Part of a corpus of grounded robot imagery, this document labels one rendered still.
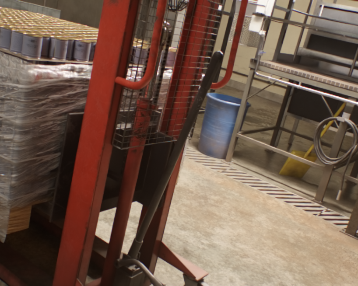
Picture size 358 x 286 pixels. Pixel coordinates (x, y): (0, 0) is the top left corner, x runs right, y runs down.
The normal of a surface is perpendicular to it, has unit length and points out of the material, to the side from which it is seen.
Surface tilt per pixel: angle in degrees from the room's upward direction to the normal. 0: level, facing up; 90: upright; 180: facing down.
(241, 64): 90
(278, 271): 0
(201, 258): 0
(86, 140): 90
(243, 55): 90
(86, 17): 90
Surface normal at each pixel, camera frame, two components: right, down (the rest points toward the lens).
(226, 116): -0.03, 0.30
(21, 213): 0.79, 0.30
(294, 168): 0.04, 0.73
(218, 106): -0.48, 0.18
